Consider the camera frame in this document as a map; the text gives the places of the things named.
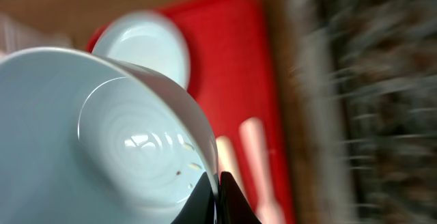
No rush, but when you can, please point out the cream plastic spoon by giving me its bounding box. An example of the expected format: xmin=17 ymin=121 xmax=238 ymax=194
xmin=216 ymin=136 xmax=246 ymax=197

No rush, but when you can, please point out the red serving tray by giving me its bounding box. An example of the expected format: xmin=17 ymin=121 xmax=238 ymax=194
xmin=85 ymin=0 xmax=296 ymax=224

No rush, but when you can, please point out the grey dishwasher rack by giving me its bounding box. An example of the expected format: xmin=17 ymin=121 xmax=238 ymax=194
xmin=286 ymin=0 xmax=436 ymax=223

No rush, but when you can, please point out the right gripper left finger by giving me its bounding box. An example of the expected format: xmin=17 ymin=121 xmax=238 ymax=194
xmin=171 ymin=173 xmax=215 ymax=224

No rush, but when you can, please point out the light blue bowl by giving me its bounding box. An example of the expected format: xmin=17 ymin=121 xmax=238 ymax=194
xmin=1 ymin=47 xmax=219 ymax=223

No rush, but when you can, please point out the clear plastic bin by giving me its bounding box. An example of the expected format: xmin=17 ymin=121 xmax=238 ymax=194
xmin=1 ymin=14 xmax=72 ymax=57

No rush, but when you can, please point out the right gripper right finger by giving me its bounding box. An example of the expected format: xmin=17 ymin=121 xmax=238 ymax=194
xmin=218 ymin=171 xmax=261 ymax=224

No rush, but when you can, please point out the light blue plate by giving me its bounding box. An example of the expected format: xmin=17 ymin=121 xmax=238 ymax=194
xmin=91 ymin=11 xmax=191 ymax=89

